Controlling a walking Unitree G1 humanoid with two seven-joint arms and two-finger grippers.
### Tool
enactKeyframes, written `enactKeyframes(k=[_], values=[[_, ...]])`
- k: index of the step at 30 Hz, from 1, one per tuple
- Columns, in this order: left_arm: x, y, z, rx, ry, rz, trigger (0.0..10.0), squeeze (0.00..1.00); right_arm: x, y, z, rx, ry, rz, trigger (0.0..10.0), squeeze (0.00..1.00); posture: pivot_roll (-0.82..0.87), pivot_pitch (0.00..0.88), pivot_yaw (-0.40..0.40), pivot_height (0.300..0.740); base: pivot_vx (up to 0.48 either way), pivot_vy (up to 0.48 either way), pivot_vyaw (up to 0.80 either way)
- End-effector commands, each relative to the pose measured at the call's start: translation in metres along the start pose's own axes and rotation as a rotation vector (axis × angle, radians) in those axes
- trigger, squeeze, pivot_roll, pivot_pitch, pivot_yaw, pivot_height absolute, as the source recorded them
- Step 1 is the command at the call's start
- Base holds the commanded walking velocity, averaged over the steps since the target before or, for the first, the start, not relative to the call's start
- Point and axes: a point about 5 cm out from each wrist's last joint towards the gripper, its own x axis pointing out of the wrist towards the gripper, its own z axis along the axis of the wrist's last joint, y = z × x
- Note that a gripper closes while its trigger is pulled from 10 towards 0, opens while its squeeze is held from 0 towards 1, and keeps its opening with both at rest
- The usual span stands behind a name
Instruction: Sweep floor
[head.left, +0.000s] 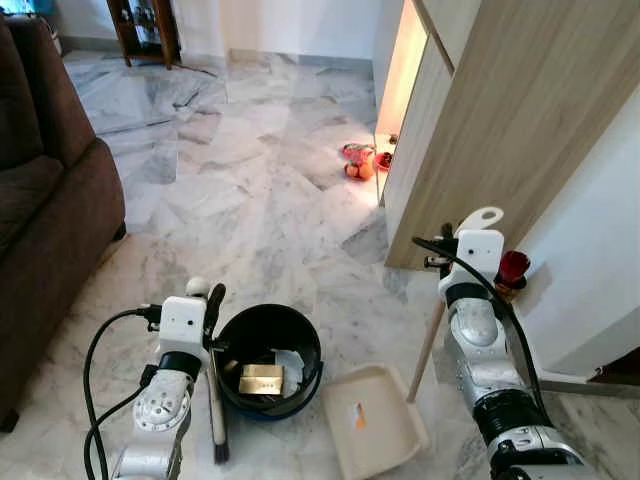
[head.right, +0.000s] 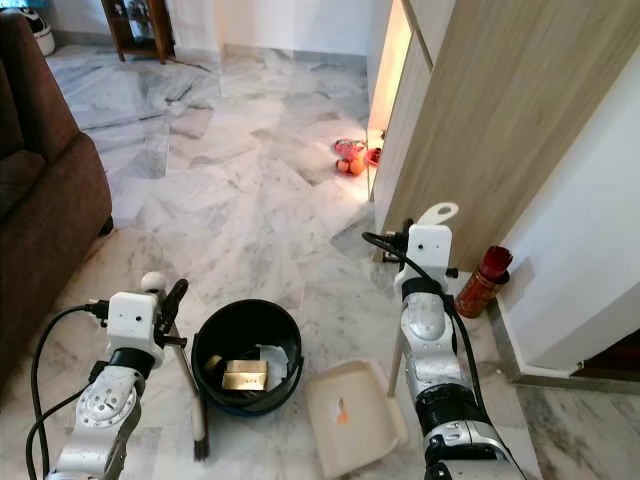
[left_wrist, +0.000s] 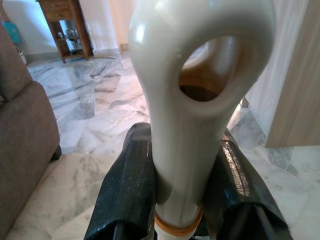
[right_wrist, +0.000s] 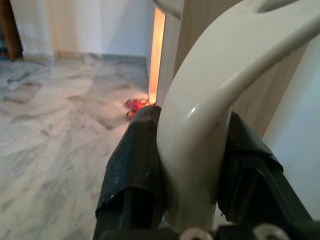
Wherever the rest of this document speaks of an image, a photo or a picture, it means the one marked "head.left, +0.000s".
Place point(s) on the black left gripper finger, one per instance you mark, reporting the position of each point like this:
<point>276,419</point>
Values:
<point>215,300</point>

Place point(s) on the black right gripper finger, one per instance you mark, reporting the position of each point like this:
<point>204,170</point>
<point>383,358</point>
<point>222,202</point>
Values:
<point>432,262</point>

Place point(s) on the black bristle hand broom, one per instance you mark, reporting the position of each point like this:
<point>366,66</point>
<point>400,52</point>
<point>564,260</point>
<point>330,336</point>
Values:
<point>217,420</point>

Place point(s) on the black round bucket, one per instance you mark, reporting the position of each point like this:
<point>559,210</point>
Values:
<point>262,325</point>

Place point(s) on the gold rectangular box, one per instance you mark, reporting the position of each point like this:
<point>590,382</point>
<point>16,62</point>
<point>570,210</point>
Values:
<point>261,379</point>

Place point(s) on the red spray can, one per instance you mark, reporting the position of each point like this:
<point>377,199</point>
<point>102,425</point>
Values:
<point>513,268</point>

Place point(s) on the crumpled white paper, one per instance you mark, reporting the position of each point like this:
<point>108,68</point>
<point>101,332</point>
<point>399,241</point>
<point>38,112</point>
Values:
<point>290,362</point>

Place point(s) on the red orange offering items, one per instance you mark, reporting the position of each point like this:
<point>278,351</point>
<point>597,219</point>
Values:
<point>362,162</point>

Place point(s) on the light wooden cabinet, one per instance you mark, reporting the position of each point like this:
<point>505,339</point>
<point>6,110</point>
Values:
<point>510,110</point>

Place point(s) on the dark brown sofa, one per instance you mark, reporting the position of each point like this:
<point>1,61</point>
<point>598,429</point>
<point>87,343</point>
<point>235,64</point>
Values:
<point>50,230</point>

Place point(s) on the dark wooden shelf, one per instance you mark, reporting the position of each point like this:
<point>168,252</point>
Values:
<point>145,30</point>

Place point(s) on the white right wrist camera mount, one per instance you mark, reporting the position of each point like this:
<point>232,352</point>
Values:
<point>480,250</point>

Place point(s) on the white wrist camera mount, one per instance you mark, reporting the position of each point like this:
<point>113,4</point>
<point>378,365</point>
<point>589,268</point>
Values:
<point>182,318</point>
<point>480,250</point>

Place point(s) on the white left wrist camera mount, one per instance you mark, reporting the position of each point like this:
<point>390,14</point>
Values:
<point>182,318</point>

